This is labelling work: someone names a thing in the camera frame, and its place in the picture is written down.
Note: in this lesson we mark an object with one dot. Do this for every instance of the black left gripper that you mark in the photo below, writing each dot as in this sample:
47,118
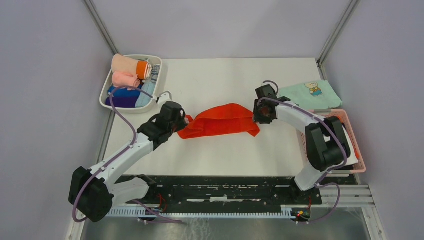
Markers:
182,124

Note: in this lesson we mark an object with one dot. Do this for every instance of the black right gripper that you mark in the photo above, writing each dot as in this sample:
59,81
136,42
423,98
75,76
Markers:
257,117

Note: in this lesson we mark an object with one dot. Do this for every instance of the pink panda towel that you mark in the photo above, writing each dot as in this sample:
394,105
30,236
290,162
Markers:
120,79

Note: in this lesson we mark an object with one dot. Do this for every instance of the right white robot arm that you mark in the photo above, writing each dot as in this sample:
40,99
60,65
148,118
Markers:
327,144

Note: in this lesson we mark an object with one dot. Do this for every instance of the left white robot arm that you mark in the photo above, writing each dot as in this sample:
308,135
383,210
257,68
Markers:
96,190

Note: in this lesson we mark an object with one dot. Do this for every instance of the light blue rolled towel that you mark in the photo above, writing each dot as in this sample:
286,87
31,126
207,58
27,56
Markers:
148,87

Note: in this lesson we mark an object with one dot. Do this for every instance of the purple rolled towel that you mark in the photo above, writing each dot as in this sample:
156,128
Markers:
125,102

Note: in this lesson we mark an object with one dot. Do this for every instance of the green cartoon bear cloth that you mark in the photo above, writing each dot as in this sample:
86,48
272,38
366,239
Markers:
315,95

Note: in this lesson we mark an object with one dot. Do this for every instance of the peach orange rolled towel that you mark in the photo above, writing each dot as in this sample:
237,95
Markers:
142,68

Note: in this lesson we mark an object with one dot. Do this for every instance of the pink perforated plastic basket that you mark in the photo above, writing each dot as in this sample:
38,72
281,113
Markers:
346,170

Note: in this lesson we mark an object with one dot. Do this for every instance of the white plastic tray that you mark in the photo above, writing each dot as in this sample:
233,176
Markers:
104,100

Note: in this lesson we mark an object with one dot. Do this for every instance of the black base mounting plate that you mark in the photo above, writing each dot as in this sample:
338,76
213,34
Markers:
231,194

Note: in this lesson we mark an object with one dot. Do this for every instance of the white folded towel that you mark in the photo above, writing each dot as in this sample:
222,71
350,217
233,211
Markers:
352,159

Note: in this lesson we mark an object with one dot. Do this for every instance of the front aluminium rail frame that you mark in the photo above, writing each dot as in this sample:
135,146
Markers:
347,212

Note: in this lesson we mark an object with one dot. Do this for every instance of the left aluminium frame post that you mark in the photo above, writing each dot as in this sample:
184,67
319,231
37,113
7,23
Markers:
101,26

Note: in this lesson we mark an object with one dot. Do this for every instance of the aluminium corner frame post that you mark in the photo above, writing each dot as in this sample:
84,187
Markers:
334,36

